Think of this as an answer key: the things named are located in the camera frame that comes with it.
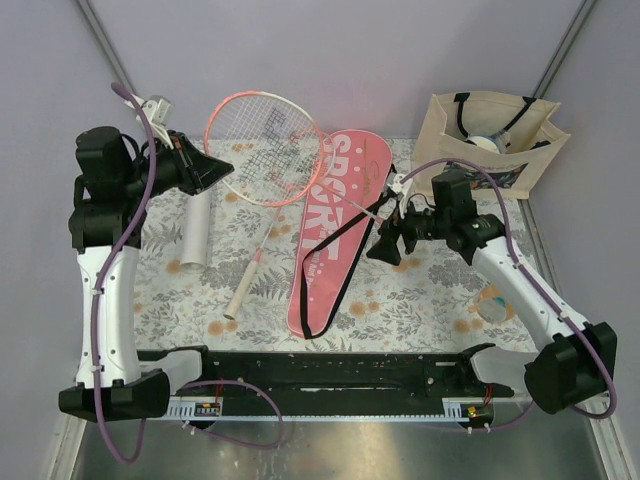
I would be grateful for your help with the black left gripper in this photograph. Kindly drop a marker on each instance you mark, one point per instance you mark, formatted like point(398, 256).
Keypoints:
point(197, 171)

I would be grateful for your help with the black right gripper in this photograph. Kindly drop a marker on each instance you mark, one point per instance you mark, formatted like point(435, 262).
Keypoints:
point(386, 248)

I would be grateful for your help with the white shuttlecock tube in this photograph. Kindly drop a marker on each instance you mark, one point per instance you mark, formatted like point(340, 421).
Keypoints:
point(195, 233)

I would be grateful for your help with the pink racket bag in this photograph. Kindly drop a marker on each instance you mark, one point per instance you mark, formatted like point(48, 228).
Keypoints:
point(337, 221)

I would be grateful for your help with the pink racket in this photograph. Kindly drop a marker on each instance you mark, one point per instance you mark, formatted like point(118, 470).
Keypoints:
point(277, 150)
point(243, 286)

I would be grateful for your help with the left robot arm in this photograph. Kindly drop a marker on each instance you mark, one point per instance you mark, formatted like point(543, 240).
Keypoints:
point(113, 381)

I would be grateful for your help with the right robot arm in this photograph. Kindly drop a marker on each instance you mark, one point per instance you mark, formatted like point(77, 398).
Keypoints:
point(575, 358)

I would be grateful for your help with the pink capped bottle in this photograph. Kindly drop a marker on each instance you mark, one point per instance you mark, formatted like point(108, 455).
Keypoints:
point(491, 306)

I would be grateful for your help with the water bottle in tote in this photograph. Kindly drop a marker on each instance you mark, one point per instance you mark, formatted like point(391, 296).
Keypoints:
point(497, 143)

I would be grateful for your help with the beige canvas tote bag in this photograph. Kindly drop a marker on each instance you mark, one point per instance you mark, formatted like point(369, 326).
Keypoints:
point(452, 117)

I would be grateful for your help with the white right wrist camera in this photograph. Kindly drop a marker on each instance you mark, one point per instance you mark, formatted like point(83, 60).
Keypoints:
point(399, 189)

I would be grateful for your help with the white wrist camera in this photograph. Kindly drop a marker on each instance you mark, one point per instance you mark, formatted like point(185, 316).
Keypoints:
point(399, 189)
point(158, 110)

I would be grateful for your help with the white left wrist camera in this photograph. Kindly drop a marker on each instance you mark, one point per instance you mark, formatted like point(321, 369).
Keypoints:
point(158, 110)

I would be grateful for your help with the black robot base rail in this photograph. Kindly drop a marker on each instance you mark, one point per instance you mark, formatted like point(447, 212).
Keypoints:
point(359, 378)

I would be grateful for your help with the white slotted cable duct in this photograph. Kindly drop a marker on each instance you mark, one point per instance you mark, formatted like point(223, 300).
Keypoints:
point(190, 408)

